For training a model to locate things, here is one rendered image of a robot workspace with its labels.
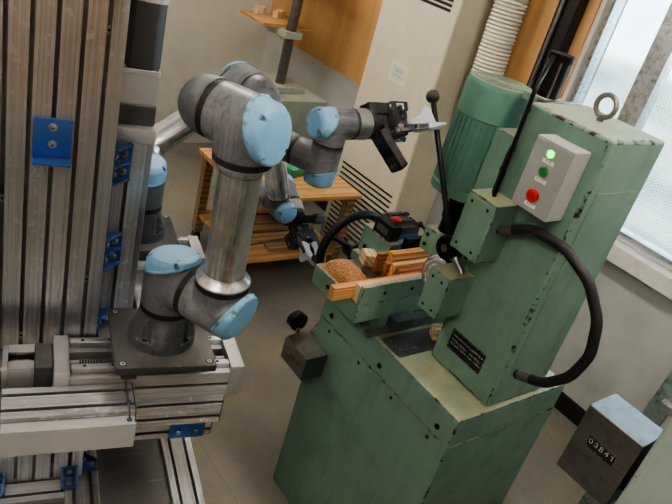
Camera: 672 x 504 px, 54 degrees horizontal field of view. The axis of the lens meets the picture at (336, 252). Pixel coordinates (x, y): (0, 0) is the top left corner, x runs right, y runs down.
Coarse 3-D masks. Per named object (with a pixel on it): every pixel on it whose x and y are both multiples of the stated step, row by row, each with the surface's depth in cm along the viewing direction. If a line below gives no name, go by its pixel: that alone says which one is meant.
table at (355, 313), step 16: (352, 256) 208; (320, 272) 187; (368, 272) 191; (320, 288) 187; (336, 304) 182; (352, 304) 176; (368, 304) 176; (384, 304) 180; (400, 304) 185; (416, 304) 189; (352, 320) 177
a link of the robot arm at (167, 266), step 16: (160, 256) 143; (176, 256) 144; (192, 256) 146; (144, 272) 146; (160, 272) 141; (176, 272) 141; (192, 272) 143; (144, 288) 146; (160, 288) 143; (176, 288) 141; (144, 304) 147; (160, 304) 145; (176, 304) 142
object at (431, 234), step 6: (426, 228) 188; (432, 228) 187; (426, 234) 188; (432, 234) 186; (438, 234) 185; (444, 234) 185; (426, 240) 188; (432, 240) 186; (420, 246) 191; (426, 246) 189; (432, 246) 187; (432, 252) 187
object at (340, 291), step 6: (390, 276) 184; (396, 276) 185; (348, 282) 175; (354, 282) 176; (330, 288) 172; (336, 288) 171; (342, 288) 172; (348, 288) 174; (354, 288) 175; (330, 294) 172; (336, 294) 172; (342, 294) 174; (348, 294) 175; (330, 300) 173; (336, 300) 173
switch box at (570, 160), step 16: (544, 144) 139; (560, 144) 137; (528, 160) 143; (560, 160) 136; (576, 160) 135; (528, 176) 143; (560, 176) 137; (576, 176) 138; (544, 192) 140; (560, 192) 138; (528, 208) 144; (544, 208) 140; (560, 208) 142
